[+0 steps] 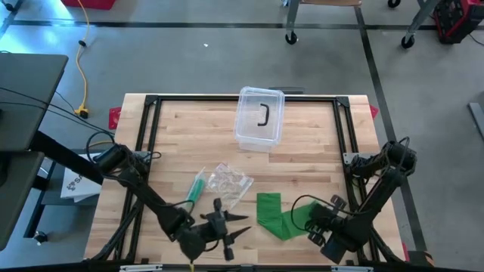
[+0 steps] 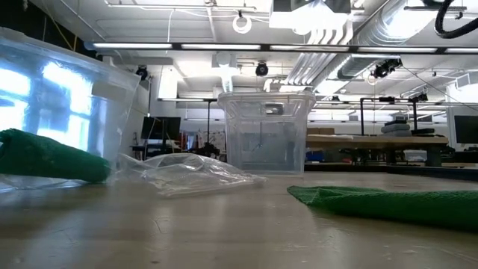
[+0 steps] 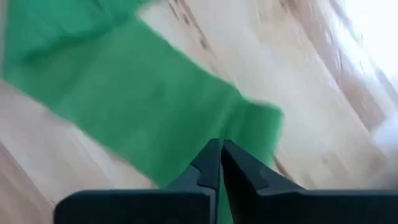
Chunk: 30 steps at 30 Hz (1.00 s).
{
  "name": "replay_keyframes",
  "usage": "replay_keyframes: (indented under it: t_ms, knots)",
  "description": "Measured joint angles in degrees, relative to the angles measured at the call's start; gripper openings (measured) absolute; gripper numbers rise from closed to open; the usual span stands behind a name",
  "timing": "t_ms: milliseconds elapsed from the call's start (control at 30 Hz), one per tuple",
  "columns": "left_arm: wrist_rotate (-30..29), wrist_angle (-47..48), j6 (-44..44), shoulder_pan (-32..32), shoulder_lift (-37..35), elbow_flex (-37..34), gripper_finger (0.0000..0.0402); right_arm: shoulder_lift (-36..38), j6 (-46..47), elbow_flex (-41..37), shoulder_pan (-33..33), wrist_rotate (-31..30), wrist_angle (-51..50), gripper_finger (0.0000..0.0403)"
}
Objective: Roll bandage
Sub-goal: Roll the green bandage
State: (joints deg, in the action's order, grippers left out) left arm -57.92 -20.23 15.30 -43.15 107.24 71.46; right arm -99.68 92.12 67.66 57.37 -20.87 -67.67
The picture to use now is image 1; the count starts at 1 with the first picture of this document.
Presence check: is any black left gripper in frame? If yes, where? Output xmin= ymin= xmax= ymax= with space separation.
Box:
xmin=200 ymin=198 xmax=253 ymax=261

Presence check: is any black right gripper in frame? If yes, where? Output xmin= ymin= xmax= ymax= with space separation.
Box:
xmin=306 ymin=194 xmax=347 ymax=246

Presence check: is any green bandage strip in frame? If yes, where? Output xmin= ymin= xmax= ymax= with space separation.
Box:
xmin=256 ymin=192 xmax=322 ymax=242

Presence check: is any clear plastic zip bag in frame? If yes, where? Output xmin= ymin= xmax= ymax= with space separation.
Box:
xmin=206 ymin=162 xmax=255 ymax=212

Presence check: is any green bandage with white core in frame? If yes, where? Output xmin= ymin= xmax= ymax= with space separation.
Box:
xmin=185 ymin=177 xmax=207 ymax=205

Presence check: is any clear zip bag white label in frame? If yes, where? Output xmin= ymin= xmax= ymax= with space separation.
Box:
xmin=184 ymin=166 xmax=208 ymax=207

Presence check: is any clear plastic container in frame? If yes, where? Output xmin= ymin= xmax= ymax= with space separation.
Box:
xmin=232 ymin=85 xmax=287 ymax=153

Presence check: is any white printed paper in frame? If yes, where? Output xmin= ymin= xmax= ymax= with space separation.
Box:
xmin=59 ymin=165 xmax=104 ymax=204

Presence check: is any grey metal bar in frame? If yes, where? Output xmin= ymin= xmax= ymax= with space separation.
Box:
xmin=467 ymin=101 xmax=484 ymax=143

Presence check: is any grey metal cart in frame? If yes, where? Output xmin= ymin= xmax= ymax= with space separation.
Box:
xmin=386 ymin=0 xmax=445 ymax=50
xmin=281 ymin=0 xmax=364 ymax=46

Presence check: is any grey desk top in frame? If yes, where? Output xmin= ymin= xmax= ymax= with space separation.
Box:
xmin=0 ymin=150 xmax=45 ymax=251
xmin=0 ymin=52 xmax=70 ymax=153

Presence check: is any red and black crate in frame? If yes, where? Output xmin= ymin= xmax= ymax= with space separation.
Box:
xmin=432 ymin=0 xmax=484 ymax=45

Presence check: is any red flat object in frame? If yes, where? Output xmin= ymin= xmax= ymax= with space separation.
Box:
xmin=61 ymin=0 xmax=117 ymax=11

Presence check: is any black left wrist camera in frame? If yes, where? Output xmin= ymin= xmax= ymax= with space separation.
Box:
xmin=206 ymin=213 xmax=228 ymax=231

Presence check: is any silver mounting bracket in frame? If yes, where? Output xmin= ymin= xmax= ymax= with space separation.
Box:
xmin=119 ymin=264 xmax=164 ymax=272
xmin=330 ymin=265 xmax=374 ymax=272

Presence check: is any silver corner bracket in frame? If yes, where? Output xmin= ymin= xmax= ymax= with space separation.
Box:
xmin=342 ymin=151 xmax=360 ymax=166

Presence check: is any black container handle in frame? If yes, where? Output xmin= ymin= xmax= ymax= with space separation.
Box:
xmin=256 ymin=102 xmax=271 ymax=128

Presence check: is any yellow extension cable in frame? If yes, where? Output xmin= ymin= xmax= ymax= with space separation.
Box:
xmin=73 ymin=0 xmax=92 ymax=119

